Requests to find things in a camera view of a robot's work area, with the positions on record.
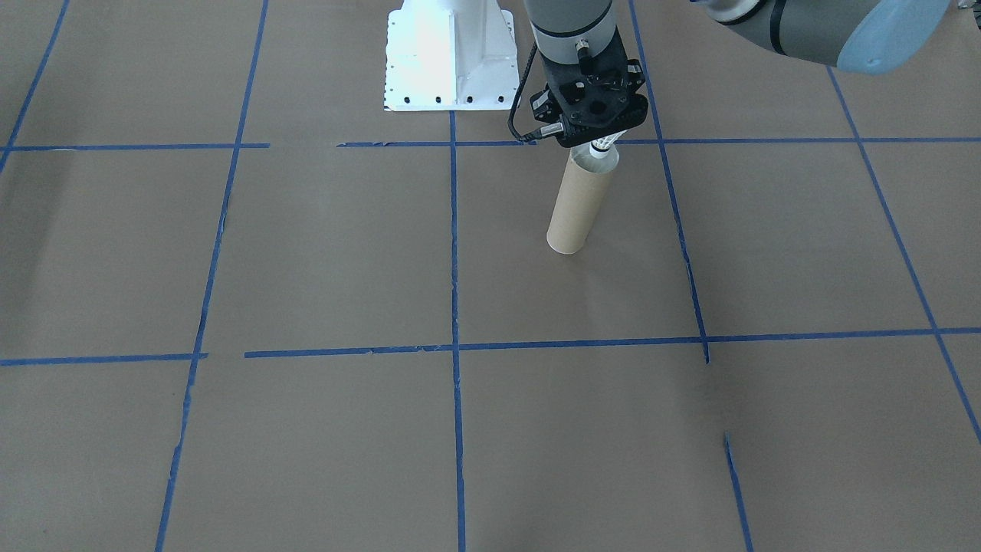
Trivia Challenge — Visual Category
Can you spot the brown cardboard tube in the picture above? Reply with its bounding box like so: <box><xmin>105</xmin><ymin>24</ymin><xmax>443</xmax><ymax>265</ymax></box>
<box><xmin>546</xmin><ymin>144</ymin><xmax>621</xmax><ymax>256</ymax></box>

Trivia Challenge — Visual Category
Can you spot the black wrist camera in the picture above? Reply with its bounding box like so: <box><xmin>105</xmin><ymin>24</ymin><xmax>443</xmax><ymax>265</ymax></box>
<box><xmin>530</xmin><ymin>84</ymin><xmax>566</xmax><ymax>142</ymax></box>

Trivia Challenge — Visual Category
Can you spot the black camera cable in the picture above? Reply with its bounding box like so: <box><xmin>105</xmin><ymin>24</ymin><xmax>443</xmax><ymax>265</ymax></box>
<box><xmin>507</xmin><ymin>41</ymin><xmax>565</xmax><ymax>143</ymax></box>

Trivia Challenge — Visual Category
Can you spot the white column on base plate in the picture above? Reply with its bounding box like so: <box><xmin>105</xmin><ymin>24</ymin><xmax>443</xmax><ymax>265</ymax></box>
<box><xmin>382</xmin><ymin>0</ymin><xmax>523</xmax><ymax>113</ymax></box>

